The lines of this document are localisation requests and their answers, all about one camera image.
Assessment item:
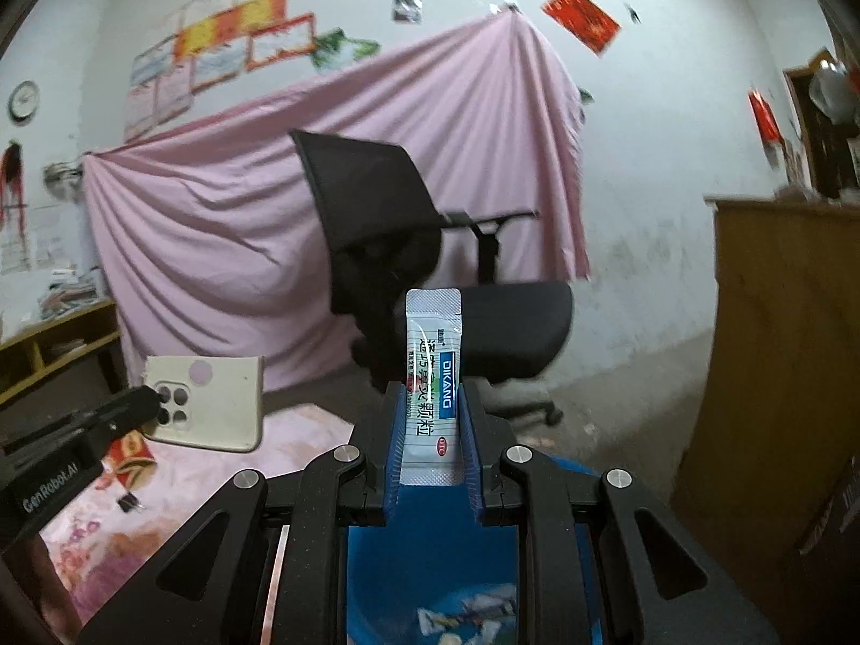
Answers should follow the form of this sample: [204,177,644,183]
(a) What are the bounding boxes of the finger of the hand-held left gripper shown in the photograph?
[86,386,165,453]

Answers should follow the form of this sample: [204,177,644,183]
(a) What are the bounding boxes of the white blue medicine sachet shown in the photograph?
[402,288,466,489]

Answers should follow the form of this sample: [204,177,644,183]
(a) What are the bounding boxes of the stack of books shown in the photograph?
[40,267,109,320]

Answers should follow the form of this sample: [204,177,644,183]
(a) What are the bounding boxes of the black office chair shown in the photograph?
[289,129,575,427]

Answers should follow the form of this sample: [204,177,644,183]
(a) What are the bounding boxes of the green wall picture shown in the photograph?
[310,28,381,69]

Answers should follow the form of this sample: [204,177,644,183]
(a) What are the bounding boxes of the white crumpled wrappers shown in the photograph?
[415,584,518,641]

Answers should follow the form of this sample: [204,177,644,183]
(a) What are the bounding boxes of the row of wall posters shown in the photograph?
[124,0,369,144]

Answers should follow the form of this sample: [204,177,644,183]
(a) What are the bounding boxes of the pink hanging cloth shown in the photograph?
[82,12,592,411]

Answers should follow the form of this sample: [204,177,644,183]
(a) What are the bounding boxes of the red paper wall sign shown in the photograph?
[541,0,622,56]

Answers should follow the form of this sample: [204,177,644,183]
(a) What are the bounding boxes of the red tassel wall decoration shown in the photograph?
[0,141,29,223]

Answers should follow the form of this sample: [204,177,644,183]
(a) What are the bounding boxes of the wooden cabinet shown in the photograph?
[672,193,860,552]

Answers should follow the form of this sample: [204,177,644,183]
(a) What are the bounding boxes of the red snack wrapper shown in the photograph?
[99,433,160,490]

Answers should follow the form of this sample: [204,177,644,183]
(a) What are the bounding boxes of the cream phone case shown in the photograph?
[142,354,266,454]

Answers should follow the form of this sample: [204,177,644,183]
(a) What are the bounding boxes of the white plastic bag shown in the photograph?
[808,59,860,125]

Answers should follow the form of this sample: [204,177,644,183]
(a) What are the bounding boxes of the blue plastic bin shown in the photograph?
[346,455,606,645]

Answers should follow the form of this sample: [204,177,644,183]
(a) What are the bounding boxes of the round wall clock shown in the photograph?
[8,81,41,123]

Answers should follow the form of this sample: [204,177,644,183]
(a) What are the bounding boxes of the small red door banner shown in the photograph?
[748,89,784,146]

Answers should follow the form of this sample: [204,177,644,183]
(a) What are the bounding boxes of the wooden wall shelf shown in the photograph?
[0,299,123,407]

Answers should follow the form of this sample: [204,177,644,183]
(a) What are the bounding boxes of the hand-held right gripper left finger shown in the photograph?
[79,382,407,645]

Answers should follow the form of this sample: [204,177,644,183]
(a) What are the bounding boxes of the wooden door frame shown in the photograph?
[783,47,860,204]

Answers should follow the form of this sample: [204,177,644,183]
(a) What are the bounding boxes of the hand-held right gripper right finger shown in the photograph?
[463,382,780,645]

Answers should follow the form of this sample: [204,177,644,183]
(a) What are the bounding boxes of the pink printed blanket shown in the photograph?
[37,403,357,626]

